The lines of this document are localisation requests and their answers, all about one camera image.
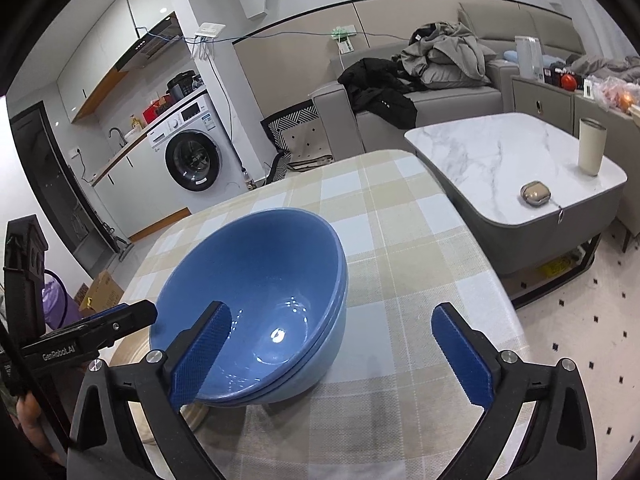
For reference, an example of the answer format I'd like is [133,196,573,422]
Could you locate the beige plate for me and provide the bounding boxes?
[106,331,214,446]

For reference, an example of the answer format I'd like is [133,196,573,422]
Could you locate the white kitchen cabinets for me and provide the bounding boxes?
[92,134,191,242]

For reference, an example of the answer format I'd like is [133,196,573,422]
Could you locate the white marble coffee table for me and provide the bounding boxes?
[405,113,627,309]

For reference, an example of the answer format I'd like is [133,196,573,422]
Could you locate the purple bag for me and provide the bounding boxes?
[42,281,81,330]

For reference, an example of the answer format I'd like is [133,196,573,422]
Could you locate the blue bowl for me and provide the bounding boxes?
[150,208,348,405]
[214,278,350,406]

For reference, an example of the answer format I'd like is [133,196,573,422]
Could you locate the grey sofa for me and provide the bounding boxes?
[311,0,586,160]

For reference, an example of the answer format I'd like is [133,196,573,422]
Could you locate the black patterned rug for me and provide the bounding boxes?
[260,100,334,184]

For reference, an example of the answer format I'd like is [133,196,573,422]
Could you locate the checkered tablecloth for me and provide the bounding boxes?
[124,150,527,479]

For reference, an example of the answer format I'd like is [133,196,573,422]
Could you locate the beige tumbler cup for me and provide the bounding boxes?
[578,117,608,177]

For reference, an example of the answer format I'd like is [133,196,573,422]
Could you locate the black rice cooker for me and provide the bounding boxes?
[167,70,195,102]

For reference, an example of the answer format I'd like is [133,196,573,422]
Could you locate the red box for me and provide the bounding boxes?
[142,96,174,125]

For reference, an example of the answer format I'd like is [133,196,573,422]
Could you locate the white wall router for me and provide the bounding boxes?
[194,22,226,39]

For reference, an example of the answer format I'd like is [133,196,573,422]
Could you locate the left hand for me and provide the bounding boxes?
[16,392,64,466]

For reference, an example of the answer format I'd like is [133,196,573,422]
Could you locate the grey clothes pile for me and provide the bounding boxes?
[399,22,496,90]

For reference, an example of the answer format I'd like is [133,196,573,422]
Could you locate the small earbud case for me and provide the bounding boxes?
[520,181,551,207]

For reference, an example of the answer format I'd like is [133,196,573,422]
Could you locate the white washing machine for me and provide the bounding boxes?
[146,90,250,214]

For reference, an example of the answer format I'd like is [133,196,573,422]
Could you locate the black jacket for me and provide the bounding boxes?
[337,58,418,130]

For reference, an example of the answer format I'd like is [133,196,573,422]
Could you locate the cardboard box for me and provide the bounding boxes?
[74,270,124,316]

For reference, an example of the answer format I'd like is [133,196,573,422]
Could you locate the range hood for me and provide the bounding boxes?
[115,13,182,73]

